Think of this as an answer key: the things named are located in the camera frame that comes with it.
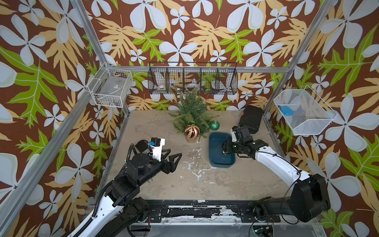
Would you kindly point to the white mesh basket right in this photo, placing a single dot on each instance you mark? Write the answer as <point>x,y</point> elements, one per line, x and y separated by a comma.
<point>312,114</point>

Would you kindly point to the teal plastic tray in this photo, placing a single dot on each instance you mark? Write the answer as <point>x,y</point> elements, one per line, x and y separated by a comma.
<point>216,156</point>

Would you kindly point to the small green christmas tree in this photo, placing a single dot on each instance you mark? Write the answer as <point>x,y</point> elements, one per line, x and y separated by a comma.
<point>192,110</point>

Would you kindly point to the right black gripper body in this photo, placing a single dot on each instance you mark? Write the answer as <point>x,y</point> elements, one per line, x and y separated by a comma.
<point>233,146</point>

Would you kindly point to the white round item in basket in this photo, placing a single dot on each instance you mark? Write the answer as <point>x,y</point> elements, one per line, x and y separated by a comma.
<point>191,87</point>

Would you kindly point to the blue object in basket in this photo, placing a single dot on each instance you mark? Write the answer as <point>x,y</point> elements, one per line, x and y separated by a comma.
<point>286,111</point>

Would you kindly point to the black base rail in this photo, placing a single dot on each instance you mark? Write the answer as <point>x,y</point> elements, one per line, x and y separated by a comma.
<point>243,211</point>

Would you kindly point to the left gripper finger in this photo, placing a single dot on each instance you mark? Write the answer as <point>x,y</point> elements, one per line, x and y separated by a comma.
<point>165,153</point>
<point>173,162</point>

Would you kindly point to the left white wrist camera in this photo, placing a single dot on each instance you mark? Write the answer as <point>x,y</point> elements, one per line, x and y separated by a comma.
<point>154,148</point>

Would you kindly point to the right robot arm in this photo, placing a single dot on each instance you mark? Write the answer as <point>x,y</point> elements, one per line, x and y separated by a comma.
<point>307,196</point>

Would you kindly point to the green glitter ball ornament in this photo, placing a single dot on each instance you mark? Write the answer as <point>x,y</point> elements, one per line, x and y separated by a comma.
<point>214,125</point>

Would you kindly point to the black hard case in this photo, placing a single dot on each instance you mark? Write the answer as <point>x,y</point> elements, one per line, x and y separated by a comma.
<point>251,118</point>

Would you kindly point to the white wire basket left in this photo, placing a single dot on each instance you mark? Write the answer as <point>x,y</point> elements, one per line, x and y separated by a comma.
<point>110,86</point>

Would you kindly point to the black wire basket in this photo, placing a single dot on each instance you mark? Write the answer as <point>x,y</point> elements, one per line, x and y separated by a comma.
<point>211,77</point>

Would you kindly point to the red gold striped ornament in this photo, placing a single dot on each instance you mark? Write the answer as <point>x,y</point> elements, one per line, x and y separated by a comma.
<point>192,132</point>

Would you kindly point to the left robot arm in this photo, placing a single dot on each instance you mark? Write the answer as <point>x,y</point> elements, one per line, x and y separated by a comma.
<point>118,205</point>

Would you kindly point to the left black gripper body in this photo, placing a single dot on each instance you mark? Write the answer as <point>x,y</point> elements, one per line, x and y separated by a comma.
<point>164,167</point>

